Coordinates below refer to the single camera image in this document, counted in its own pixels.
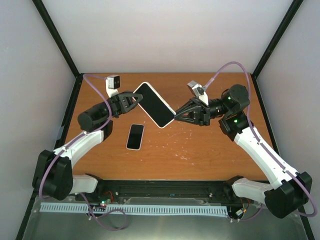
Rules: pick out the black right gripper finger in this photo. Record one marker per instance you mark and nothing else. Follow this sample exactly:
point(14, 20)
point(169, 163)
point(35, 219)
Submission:
point(189, 118)
point(194, 105)

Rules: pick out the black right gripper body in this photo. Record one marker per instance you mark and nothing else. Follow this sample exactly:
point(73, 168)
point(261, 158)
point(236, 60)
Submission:
point(203, 116)

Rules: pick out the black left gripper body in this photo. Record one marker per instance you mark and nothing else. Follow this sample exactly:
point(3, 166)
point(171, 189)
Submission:
point(116, 109)

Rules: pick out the small black phone white case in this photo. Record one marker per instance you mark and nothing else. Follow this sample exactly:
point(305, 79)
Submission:
point(135, 137)

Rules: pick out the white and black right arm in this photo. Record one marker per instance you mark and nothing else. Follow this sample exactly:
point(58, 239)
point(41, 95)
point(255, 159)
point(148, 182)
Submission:
point(287, 189)

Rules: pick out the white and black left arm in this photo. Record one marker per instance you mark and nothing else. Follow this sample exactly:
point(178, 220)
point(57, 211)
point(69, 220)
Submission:
point(53, 175)

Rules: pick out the grey metal front plate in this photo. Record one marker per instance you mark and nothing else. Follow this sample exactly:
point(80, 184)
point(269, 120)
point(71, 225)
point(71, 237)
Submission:
point(77, 226)

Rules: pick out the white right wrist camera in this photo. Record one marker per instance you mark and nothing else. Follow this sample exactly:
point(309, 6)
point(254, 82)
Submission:
point(198, 91)

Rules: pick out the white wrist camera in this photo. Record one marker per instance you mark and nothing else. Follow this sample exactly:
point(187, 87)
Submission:
point(112, 84)
point(198, 91)

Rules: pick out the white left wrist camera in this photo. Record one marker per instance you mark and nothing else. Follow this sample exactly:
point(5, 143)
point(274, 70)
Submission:
point(112, 84)

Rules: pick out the black aluminium frame rail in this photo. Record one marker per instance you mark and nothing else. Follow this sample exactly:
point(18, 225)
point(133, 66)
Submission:
point(118, 190)

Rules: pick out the light blue slotted cable duct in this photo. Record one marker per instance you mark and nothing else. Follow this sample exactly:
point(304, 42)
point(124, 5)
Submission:
point(137, 209)

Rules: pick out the black left corner post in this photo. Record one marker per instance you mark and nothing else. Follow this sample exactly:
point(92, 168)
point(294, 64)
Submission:
point(51, 27)

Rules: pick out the black corner post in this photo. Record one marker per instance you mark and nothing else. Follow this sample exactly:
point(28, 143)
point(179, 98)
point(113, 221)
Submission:
point(281, 29)
point(51, 27)

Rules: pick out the black right corner post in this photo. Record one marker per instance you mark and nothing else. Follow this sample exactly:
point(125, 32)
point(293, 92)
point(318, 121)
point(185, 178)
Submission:
point(281, 29)

